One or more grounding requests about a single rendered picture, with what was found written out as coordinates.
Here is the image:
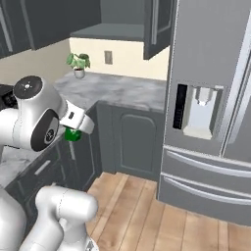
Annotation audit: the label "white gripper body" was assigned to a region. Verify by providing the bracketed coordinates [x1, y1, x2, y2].
[59, 112, 96, 135]

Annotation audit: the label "dark grey corner base cabinet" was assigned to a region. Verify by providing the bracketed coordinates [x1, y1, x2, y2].
[95, 100, 167, 182]

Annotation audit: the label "dark grey base cabinet run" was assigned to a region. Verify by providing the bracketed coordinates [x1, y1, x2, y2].
[3, 103, 103, 236]

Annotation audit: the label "dark grey arched cabinet door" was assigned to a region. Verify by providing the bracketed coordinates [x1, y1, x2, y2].
[112, 107, 165, 179]

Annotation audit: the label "open dark grey cabinet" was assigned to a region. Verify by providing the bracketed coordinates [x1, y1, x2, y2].
[69, 0, 147, 42]

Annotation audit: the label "dark grey open cabinet door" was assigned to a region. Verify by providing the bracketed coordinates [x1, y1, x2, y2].
[142, 0, 179, 61]

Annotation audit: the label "green carton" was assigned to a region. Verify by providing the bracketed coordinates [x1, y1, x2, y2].
[64, 126, 82, 142]

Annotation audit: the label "green plant in white pot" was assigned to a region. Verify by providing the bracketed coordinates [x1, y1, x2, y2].
[66, 52, 92, 79]

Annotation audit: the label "black appliance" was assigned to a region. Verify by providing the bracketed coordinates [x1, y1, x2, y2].
[0, 83, 20, 111]

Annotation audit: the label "grey steel fridge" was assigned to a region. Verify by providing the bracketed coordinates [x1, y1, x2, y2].
[156, 0, 251, 227]

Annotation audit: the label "grey drawer handle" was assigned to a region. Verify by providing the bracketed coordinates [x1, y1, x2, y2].
[33, 159, 53, 176]

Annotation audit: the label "grey wall socket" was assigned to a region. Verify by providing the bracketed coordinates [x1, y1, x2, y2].
[103, 49, 114, 66]

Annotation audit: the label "dark grey wall cabinets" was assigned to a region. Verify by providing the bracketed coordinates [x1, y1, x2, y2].
[0, 0, 102, 60]

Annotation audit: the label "grey cabinet door handle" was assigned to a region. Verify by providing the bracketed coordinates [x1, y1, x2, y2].
[150, 0, 161, 46]

